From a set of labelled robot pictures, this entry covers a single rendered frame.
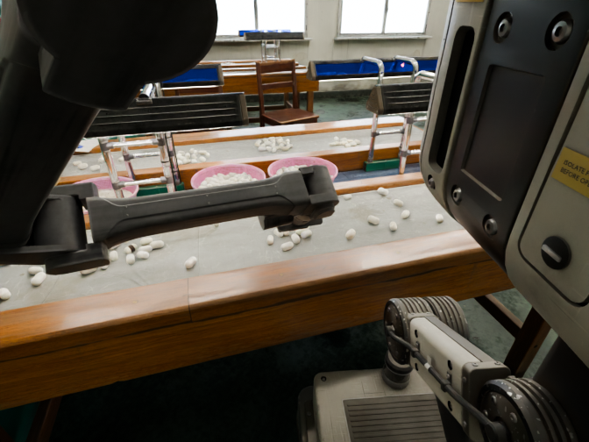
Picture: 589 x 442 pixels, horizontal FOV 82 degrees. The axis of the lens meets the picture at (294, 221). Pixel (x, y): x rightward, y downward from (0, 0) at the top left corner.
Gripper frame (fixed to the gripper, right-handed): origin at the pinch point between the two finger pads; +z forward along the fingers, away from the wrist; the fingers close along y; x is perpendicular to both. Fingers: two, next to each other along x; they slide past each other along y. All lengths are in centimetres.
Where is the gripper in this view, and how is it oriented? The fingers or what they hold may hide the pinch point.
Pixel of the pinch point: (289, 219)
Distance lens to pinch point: 82.3
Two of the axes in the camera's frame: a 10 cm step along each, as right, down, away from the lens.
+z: -2.2, 1.7, 9.6
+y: -9.6, 1.5, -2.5
